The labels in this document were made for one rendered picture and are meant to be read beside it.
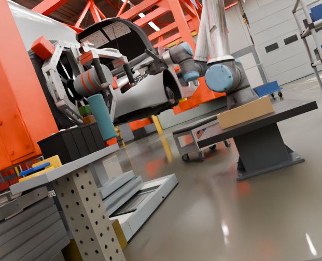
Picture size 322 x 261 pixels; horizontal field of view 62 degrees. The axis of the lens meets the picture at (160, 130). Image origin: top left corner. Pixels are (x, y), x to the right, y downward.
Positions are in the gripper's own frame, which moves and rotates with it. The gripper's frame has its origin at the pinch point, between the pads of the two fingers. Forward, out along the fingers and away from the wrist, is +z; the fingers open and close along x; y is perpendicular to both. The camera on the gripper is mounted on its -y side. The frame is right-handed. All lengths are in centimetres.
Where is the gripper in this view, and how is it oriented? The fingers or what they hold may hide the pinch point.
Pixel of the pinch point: (136, 70)
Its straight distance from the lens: 176.0
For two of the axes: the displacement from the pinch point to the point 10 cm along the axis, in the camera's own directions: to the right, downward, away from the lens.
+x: 3.4, -1.9, 9.2
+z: -8.6, 3.3, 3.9
